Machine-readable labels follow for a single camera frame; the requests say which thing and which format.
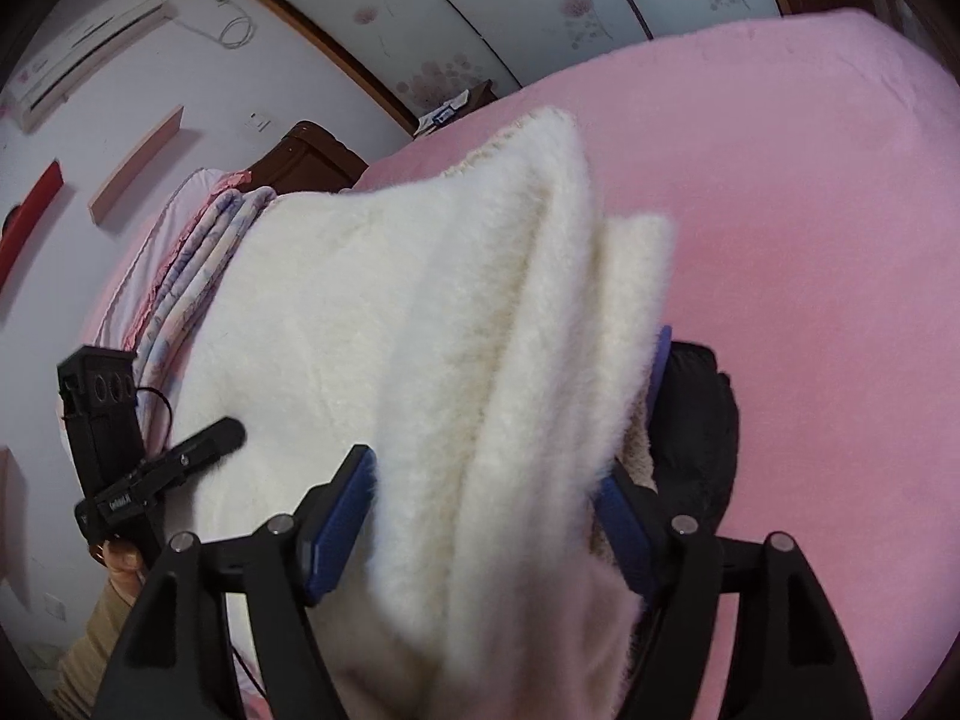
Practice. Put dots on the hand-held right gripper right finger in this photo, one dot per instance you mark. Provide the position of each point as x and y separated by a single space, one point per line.
626 532

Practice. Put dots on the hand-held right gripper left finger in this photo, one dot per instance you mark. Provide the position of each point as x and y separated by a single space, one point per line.
341 525

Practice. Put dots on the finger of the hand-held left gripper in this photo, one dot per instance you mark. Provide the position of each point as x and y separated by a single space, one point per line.
210 446

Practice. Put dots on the white fuzzy cardigan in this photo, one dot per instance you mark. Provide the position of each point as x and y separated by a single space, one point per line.
420 360

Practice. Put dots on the person's left forearm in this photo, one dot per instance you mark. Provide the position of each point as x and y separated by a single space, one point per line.
94 652

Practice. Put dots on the person's left hand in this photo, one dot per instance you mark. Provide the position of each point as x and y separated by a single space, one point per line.
124 562

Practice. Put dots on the folded purple garment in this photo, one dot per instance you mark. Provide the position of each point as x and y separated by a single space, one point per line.
664 356

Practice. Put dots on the dark wooden headboard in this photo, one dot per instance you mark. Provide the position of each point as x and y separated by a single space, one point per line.
307 157

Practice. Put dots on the pink bed blanket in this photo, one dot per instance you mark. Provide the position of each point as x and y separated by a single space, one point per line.
810 240

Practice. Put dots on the small white blue box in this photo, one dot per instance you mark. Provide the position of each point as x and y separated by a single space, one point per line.
444 116

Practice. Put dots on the floral sliding door wardrobe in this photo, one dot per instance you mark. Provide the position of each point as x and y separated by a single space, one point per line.
487 7

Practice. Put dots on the red wall shelf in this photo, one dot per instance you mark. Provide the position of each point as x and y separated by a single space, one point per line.
30 225

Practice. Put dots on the pale wooden wall shelf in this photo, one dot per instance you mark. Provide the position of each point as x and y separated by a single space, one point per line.
135 165

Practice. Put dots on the white wall socket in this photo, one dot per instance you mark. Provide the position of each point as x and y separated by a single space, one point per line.
259 122

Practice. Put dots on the white wall air conditioner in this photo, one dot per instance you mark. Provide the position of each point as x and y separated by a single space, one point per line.
82 52

